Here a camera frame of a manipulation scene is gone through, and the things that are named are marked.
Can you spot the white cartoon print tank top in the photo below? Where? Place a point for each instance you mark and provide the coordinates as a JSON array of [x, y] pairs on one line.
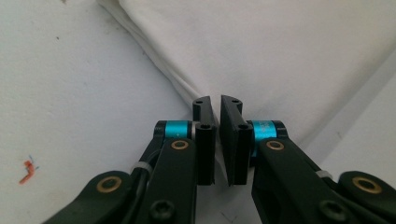
[[264, 46]]

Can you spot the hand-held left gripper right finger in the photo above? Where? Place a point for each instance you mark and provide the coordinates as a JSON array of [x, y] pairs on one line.
[[280, 174]]

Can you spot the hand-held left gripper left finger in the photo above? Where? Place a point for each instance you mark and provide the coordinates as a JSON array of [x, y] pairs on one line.
[[174, 174]]

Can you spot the white table mat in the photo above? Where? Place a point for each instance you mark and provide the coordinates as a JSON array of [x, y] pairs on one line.
[[62, 93]]

